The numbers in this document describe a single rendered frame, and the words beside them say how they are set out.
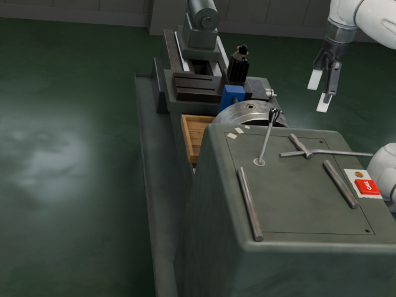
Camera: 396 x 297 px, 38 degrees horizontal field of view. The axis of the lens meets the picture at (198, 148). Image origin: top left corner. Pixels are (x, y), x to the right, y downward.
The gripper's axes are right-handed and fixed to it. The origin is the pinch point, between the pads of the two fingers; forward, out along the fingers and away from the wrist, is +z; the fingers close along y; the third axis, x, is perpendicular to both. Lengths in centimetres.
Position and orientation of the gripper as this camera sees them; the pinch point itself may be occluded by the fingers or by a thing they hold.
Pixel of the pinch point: (317, 96)
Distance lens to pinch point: 187.3
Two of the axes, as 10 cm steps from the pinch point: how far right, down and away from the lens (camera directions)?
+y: -0.5, -5.8, 8.1
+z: -1.8, 8.0, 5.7
